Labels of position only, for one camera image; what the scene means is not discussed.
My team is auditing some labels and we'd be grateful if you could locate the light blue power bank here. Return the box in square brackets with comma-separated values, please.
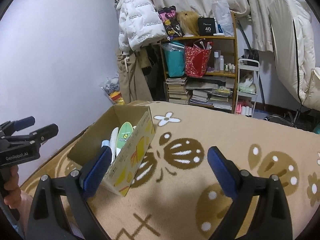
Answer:
[101, 140, 110, 147]

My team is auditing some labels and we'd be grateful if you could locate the person's left hand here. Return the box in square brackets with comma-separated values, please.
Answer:
[4, 166, 22, 209]

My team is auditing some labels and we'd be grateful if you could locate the white tube with text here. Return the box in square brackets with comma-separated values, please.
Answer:
[110, 127, 119, 163]

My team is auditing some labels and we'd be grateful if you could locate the open cardboard box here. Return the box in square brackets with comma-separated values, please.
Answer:
[67, 105, 155, 197]

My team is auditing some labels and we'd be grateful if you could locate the green oval fan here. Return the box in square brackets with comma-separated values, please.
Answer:
[116, 121, 134, 157]

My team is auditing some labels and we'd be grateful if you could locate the beige patterned blanket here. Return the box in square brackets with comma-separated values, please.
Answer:
[22, 102, 319, 239]

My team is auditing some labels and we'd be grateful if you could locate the bag of plush toys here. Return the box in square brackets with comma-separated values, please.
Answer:
[100, 76, 125, 105]

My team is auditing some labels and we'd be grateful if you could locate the khaki hanging coat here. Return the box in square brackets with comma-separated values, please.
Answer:
[117, 48, 153, 104]

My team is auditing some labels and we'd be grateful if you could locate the right book pile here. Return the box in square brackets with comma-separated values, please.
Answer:
[185, 77, 235, 111]

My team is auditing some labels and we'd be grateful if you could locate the white utility cart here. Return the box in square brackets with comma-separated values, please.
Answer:
[234, 59, 260, 117]

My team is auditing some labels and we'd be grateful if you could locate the left book stack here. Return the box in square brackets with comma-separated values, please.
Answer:
[165, 77, 190, 105]

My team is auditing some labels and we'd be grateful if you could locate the white puffer jacket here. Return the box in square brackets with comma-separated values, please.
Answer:
[117, 0, 167, 55]

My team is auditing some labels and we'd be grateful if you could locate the wooden bookshelf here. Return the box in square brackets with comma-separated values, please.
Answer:
[160, 11, 238, 113]

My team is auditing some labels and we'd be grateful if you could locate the teal bag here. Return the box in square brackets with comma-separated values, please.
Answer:
[161, 41, 185, 77]

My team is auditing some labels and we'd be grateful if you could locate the red gift bag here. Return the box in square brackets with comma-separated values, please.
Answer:
[184, 39, 213, 78]

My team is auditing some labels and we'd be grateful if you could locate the white garment cover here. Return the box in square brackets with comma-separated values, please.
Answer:
[268, 0, 319, 111]

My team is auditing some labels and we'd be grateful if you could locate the blonde wig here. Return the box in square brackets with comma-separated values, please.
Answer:
[177, 11, 200, 36]

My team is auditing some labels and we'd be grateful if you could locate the black box number 40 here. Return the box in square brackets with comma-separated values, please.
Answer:
[198, 17, 216, 36]

